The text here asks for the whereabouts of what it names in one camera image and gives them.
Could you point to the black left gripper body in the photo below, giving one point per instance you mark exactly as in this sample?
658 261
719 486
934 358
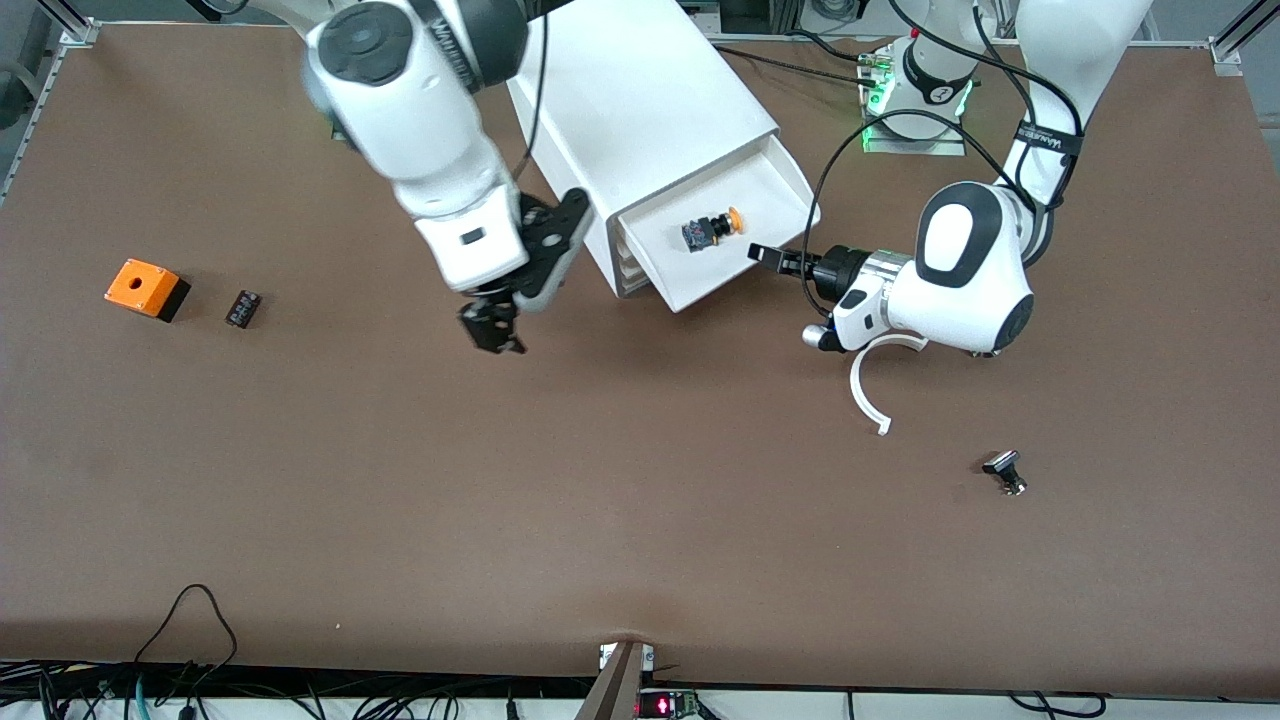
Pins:
832 269

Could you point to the orange capped push button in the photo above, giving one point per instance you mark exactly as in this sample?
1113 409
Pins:
715 230

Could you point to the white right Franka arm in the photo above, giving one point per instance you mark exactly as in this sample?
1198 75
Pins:
420 110

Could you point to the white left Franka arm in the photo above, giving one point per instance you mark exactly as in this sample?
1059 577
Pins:
970 290

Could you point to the small black terminal block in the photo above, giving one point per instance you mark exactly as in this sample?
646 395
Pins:
243 308

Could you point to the orange box with black base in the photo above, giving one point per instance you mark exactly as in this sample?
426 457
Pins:
140 285

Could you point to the device with red light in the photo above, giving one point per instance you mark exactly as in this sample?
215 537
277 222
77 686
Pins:
665 706

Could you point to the grey background object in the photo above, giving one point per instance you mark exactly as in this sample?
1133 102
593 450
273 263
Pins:
20 80

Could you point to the white semicircular plastic bracket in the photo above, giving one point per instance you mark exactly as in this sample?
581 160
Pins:
856 390

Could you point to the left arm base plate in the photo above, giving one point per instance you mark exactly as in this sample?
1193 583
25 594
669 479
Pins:
915 147

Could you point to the small metal bracket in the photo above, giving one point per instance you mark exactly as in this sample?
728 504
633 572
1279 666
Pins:
605 656

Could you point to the brown camera mount post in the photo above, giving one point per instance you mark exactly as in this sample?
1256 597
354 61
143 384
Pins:
610 690

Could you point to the aluminium frame profile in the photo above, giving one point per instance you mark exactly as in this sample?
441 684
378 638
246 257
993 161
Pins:
80 30
1225 50

